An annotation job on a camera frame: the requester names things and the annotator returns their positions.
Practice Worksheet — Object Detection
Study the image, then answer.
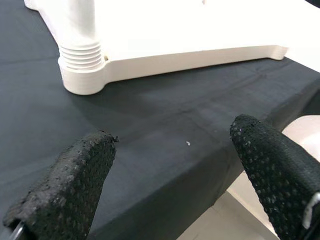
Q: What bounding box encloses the black tablecloth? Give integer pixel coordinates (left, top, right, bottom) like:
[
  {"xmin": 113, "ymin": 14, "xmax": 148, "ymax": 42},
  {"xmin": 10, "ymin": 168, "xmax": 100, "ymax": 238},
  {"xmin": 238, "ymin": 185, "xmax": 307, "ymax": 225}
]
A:
[{"xmin": 0, "ymin": 0, "xmax": 320, "ymax": 240}]

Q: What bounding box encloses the white plastic table leg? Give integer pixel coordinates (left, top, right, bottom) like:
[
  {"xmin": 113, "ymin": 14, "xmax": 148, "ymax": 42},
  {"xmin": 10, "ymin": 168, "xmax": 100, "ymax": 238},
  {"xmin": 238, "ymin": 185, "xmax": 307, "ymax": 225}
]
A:
[{"xmin": 58, "ymin": 0, "xmax": 106, "ymax": 72}]

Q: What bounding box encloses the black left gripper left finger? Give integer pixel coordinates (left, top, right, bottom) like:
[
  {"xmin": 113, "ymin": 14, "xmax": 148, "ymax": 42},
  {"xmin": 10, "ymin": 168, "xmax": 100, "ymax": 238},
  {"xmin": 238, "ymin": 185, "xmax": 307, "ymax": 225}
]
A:
[{"xmin": 2, "ymin": 130, "xmax": 120, "ymax": 240}]

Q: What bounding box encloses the white plastic table top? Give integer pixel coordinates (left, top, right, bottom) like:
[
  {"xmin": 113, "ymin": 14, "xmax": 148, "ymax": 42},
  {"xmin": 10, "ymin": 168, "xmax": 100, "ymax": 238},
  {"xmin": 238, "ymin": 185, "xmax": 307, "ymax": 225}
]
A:
[{"xmin": 23, "ymin": 0, "xmax": 290, "ymax": 96}]

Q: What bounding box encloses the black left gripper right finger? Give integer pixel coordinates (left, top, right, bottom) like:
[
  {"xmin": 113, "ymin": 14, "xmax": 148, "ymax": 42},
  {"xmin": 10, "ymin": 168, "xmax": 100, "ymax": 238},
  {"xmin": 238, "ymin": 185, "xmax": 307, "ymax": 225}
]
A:
[{"xmin": 229, "ymin": 114, "xmax": 320, "ymax": 240}]

